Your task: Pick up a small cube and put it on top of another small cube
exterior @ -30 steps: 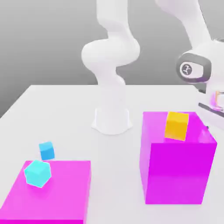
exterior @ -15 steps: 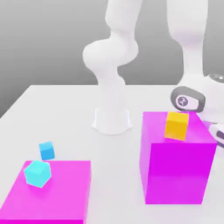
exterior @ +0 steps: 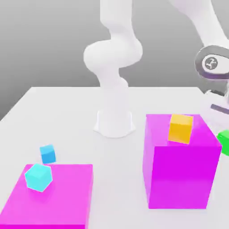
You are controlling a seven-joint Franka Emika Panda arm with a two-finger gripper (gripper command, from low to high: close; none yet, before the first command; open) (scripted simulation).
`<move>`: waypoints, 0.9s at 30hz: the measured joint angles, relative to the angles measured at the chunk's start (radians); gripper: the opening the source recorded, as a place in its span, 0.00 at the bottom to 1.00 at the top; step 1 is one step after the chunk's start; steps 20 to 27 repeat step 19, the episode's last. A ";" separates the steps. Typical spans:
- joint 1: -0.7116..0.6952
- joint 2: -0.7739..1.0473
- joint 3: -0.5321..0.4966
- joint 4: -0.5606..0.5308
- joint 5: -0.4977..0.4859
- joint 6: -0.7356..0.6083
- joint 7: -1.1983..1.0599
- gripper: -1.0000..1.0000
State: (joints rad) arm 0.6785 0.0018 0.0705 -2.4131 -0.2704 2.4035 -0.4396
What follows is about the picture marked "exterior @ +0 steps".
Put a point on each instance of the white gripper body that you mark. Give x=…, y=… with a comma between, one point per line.
x=219, y=118

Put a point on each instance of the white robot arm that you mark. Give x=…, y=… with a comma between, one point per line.
x=114, y=59

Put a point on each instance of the small green cube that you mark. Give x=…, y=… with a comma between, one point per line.
x=224, y=143

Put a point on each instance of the small orange cube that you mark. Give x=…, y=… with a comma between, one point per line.
x=180, y=131

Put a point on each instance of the small blue cube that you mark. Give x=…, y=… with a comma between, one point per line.
x=48, y=155

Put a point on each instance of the small cyan cube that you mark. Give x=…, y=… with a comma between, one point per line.
x=38, y=178

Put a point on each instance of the tall large magenta box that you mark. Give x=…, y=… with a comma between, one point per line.
x=182, y=177

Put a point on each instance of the flat large magenta box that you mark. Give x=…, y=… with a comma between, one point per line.
x=59, y=196

